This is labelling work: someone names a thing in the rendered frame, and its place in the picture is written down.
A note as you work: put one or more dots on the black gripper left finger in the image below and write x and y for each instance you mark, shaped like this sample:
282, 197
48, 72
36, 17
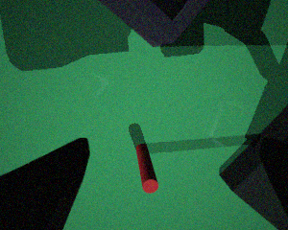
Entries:
40, 195

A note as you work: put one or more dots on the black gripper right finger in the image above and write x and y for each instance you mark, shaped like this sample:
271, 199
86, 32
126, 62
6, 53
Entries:
274, 156

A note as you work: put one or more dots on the dark red peg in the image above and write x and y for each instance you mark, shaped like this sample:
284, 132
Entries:
147, 173

